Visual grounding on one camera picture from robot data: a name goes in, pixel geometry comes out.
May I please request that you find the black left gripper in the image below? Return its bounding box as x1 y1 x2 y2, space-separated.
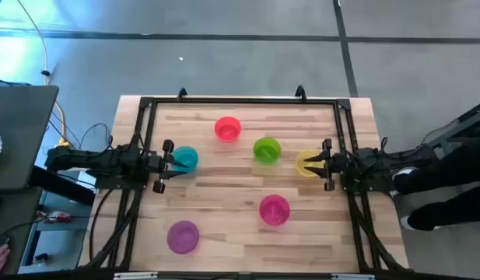
145 138 191 194

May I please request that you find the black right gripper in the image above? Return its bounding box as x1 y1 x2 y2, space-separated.
303 138 349 192

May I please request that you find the teal plastic bowl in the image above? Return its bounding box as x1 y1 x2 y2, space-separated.
170 145 200 174

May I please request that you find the yellow plastic bowl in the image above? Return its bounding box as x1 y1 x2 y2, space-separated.
295 149 326 178

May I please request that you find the green plastic bowl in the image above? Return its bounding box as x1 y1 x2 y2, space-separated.
252 136 282 165

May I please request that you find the pink plastic bowl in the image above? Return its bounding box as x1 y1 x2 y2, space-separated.
258 194 292 226

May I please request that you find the red plastic bowl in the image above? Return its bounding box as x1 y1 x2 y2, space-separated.
214 115 243 143

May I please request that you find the purple plastic bowl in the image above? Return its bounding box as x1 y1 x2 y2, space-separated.
166 220 201 255

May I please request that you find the person's white shoe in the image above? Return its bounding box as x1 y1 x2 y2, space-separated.
400 215 419 231
390 166 416 196

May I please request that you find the white strip label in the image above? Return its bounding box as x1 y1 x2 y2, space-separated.
113 271 159 280
331 273 376 280

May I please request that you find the black desk beam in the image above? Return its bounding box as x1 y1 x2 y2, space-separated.
28 165 96 206

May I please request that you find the small red object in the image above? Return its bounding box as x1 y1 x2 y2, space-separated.
47 211 72 224

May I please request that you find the person's leg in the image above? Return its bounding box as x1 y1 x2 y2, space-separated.
393 134 480 195
408 192 480 231

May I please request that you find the grey low shelf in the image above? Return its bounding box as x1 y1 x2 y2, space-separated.
18 190 93 275

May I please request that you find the black metal stand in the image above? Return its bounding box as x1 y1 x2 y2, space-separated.
420 99 480 156

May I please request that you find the grey desk top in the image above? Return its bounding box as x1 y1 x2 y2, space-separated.
0 85 60 191

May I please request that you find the dark grey side table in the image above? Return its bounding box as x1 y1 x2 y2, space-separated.
0 185 44 275

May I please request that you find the thin black cable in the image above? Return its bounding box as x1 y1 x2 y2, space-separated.
48 110 113 156

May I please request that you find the black metal table frame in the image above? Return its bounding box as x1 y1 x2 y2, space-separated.
78 96 411 273

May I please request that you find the thick black cable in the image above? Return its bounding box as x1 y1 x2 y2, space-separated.
89 187 116 262

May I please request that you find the yellow power cable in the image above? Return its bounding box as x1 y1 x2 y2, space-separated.
54 100 68 143

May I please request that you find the white floor cable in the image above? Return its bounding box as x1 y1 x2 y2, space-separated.
16 0 51 86

